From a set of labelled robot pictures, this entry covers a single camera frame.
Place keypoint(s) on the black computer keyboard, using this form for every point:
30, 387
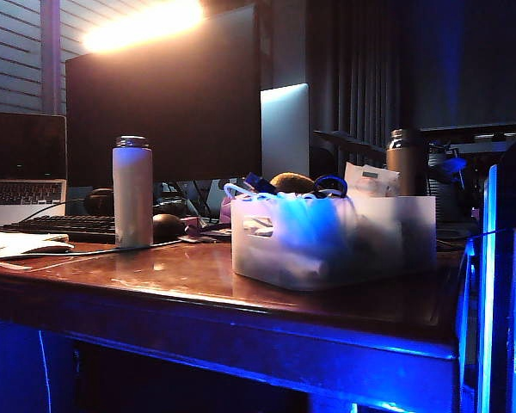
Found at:
60, 224

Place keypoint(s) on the black headphones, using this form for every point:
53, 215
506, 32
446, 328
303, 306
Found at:
100, 201

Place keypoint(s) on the translucent plastic storage box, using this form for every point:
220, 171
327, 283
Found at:
327, 243

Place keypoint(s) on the blue lit white box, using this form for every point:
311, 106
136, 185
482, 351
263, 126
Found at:
509, 292

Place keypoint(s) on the dark metal water bottle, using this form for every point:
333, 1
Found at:
402, 165

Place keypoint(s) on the black computer mouse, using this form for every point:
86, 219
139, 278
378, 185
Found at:
167, 226

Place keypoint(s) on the brown fuzzy kiwi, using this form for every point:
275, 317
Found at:
291, 182

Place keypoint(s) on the white paper packet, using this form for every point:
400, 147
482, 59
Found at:
370, 180

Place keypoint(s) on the white papers stack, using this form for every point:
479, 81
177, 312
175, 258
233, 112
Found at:
21, 245

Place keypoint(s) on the silver computer tower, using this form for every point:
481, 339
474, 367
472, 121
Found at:
284, 131

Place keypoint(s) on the large black computer monitor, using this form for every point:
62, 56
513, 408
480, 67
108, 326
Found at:
167, 107

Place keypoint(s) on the white insulated water bottle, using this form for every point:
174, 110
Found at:
132, 193

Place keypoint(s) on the silver laptop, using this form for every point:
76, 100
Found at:
23, 170

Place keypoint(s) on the dark wooden desk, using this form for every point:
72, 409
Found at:
228, 318

